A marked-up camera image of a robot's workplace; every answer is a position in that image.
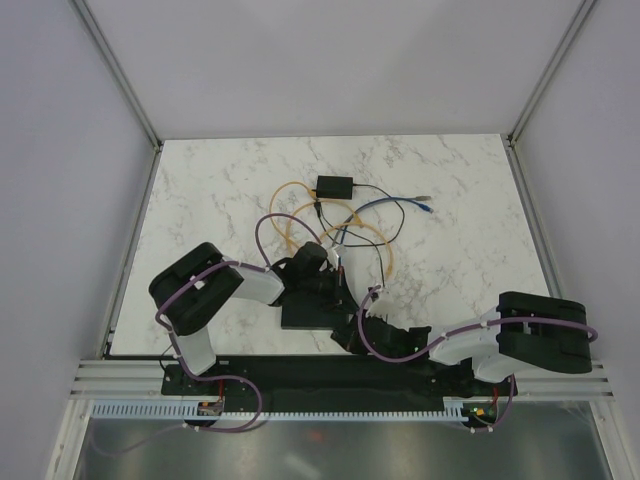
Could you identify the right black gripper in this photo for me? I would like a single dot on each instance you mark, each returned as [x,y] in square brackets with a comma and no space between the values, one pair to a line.
[347,338]

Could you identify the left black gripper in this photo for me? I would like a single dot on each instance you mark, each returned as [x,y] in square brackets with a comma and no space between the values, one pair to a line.
[338,292]

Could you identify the black network switch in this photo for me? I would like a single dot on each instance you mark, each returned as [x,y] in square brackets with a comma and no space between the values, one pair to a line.
[312,312]

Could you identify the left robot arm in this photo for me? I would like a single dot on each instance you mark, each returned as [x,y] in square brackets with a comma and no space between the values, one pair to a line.
[190,292]

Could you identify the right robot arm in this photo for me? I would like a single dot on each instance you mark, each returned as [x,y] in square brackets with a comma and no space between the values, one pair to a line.
[522,331]

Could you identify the black power adapter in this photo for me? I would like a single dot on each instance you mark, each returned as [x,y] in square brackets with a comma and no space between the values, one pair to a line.
[334,187]

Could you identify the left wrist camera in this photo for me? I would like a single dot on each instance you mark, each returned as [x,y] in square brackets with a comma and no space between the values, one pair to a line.
[335,254]

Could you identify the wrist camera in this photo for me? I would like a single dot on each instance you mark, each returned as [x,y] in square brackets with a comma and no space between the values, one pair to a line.
[381,303]
[335,254]

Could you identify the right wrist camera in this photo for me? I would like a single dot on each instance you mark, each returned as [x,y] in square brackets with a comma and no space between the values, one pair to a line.
[381,303]

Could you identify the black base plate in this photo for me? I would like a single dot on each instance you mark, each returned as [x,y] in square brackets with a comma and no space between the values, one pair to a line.
[333,383]

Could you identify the aluminium frame rail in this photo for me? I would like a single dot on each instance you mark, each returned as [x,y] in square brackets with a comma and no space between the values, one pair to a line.
[142,379]

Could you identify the white slotted cable duct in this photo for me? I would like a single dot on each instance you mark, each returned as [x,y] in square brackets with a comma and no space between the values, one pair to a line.
[192,410]

